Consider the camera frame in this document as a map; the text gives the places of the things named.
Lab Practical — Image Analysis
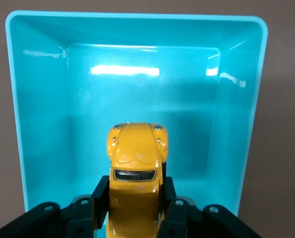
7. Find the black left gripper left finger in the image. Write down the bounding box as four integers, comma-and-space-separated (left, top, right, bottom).
0, 175, 111, 238

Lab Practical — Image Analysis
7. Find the yellow beetle toy car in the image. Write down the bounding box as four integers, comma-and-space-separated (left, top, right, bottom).
105, 121, 169, 238

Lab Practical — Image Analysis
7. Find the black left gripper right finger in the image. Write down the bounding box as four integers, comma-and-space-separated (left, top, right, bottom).
157, 176, 259, 238

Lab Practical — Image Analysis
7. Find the turquoise plastic bin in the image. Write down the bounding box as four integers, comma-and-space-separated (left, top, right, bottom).
4, 9, 269, 238

